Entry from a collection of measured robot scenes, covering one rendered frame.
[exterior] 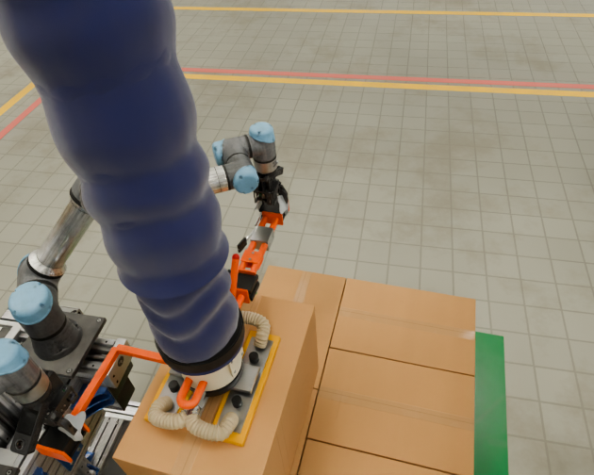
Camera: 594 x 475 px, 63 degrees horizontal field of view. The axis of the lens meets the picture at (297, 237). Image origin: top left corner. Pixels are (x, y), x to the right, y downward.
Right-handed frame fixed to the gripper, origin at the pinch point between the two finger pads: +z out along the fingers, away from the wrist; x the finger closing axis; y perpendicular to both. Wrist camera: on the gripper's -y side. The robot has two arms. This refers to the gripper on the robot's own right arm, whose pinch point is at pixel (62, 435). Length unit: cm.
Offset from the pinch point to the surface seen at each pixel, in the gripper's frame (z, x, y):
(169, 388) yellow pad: 10.5, -15.0, 22.1
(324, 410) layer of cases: 66, -53, 51
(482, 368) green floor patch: 120, -122, 119
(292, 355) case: 13, -46, 42
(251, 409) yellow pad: 10.8, -39.7, 22.1
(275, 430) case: 13, -47, 19
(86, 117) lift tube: -80, -28, 19
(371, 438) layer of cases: 66, -72, 45
